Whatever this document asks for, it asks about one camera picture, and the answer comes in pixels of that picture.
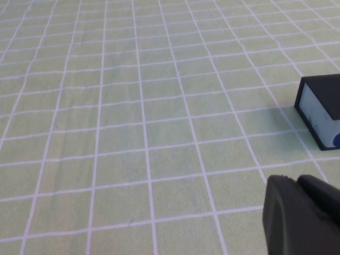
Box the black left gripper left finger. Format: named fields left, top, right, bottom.
left=262, top=174, right=340, bottom=255

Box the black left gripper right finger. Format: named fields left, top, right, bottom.
left=296, top=174, right=340, bottom=228

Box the black patterned glasses case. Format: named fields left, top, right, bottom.
left=294, top=73, right=340, bottom=151

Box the green white checked tablecloth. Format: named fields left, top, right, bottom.
left=0, top=0, right=340, bottom=255

